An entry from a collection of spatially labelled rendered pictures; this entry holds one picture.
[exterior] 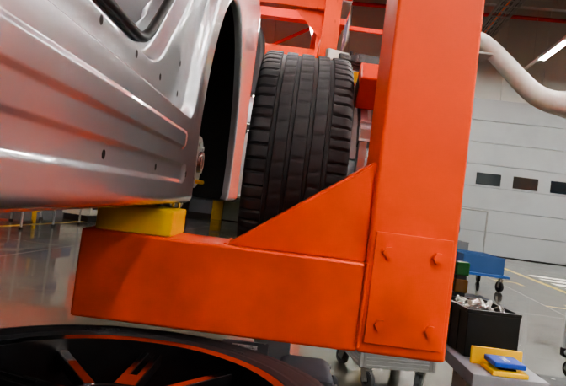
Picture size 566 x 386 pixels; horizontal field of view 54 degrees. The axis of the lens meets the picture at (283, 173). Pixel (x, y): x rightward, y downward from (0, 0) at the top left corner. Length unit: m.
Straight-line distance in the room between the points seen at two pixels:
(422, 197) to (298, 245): 0.24
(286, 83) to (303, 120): 0.12
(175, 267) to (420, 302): 0.44
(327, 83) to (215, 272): 0.56
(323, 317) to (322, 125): 0.45
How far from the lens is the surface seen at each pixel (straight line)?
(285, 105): 1.29
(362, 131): 1.32
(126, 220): 1.06
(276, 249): 1.03
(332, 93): 1.33
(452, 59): 1.09
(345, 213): 1.03
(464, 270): 1.73
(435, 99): 1.06
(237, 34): 1.84
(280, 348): 1.57
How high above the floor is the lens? 0.78
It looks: 3 degrees up
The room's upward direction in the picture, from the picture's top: 7 degrees clockwise
